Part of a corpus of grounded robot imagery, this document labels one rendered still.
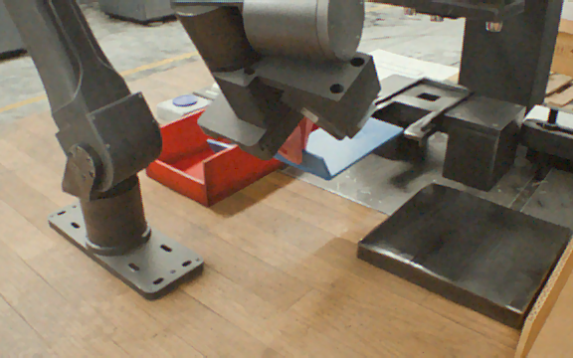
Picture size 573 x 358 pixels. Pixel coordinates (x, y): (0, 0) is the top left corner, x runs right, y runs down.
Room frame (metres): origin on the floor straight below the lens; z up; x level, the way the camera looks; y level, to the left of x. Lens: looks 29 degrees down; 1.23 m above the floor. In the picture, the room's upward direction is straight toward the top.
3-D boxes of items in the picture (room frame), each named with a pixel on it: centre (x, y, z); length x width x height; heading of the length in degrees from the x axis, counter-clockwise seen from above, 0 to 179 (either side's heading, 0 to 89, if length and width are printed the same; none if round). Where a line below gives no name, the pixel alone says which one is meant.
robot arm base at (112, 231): (0.45, 0.18, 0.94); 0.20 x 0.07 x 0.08; 51
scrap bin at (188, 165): (0.65, 0.06, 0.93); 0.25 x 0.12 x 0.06; 141
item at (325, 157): (0.50, -0.05, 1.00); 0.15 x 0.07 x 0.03; 140
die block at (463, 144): (0.66, -0.19, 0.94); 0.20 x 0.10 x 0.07; 51
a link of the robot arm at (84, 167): (0.45, 0.17, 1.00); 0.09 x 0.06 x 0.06; 151
